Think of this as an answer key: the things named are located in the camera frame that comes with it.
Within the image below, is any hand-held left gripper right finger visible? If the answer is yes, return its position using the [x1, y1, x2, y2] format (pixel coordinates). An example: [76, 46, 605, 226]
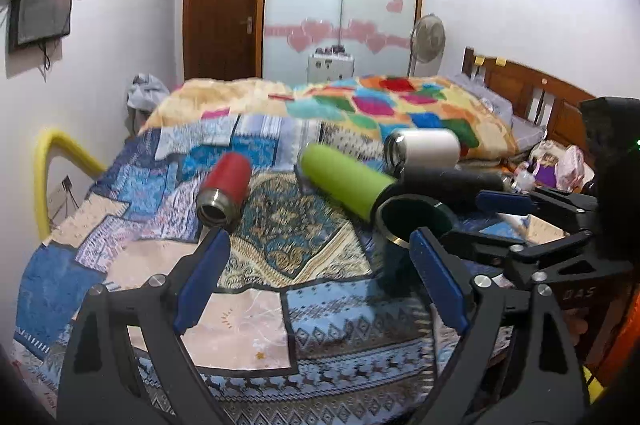
[409, 227, 592, 425]

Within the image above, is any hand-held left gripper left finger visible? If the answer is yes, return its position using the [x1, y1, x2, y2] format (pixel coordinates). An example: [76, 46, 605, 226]
[57, 227, 232, 425]

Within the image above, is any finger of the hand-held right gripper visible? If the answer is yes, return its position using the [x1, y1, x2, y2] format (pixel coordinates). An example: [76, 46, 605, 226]
[475, 186, 601, 232]
[442, 220, 596, 277]

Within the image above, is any dark green cup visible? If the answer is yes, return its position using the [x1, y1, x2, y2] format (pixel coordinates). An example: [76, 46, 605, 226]
[375, 192, 462, 292]

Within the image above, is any black cup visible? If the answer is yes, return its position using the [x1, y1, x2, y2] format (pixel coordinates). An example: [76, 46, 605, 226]
[400, 168, 517, 209]

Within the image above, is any white cup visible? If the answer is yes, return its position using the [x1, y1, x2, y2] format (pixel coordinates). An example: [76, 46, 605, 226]
[384, 128, 462, 179]

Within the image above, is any red cup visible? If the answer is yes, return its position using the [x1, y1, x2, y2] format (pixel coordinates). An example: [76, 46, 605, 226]
[195, 152, 253, 226]

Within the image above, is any light green cup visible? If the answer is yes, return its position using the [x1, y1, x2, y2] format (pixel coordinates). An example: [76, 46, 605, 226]
[296, 142, 397, 222]

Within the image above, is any person's right hand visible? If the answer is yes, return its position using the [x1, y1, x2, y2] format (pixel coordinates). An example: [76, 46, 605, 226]
[566, 311, 590, 350]

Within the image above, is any small white bottle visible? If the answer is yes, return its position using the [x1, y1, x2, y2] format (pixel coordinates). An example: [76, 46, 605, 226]
[514, 164, 534, 193]

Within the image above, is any pink plastic bag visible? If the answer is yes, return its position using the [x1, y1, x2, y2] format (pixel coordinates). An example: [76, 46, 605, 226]
[556, 145, 587, 192]

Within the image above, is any grey pillow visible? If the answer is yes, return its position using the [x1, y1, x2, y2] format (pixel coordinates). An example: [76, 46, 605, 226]
[505, 112, 547, 145]

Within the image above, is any patchwork bedspread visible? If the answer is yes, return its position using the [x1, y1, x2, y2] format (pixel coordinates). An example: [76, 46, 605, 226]
[12, 112, 593, 425]

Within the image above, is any patterned pillow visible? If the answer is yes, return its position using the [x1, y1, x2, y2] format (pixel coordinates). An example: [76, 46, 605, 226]
[447, 72, 515, 126]

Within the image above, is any wooden bed headboard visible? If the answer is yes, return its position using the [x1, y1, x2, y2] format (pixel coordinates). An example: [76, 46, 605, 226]
[462, 46, 599, 152]

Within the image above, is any standing fan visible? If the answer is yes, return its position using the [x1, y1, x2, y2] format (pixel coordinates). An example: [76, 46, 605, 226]
[407, 14, 447, 78]

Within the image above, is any pile of grey clothes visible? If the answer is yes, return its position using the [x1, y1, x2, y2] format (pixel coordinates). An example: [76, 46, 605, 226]
[126, 74, 171, 137]

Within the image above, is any yellow curved tube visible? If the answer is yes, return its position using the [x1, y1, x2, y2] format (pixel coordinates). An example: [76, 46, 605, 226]
[34, 128, 107, 242]

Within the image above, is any colourful patterned blanket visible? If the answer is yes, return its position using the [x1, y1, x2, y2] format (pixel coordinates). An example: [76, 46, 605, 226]
[140, 75, 522, 162]

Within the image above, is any small white cabinet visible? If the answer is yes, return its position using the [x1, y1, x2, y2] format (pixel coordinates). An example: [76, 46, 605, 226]
[306, 46, 357, 85]

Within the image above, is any brown wooden door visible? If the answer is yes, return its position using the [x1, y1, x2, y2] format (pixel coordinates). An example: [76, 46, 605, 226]
[182, 0, 264, 82]

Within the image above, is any wall socket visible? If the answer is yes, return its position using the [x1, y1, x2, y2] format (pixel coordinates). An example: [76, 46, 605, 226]
[47, 175, 81, 218]

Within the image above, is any black monitor cable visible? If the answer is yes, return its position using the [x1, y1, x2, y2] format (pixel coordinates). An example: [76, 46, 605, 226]
[39, 36, 54, 80]

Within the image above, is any small wall monitor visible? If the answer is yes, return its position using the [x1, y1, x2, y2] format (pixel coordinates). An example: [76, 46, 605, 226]
[7, 0, 74, 54]

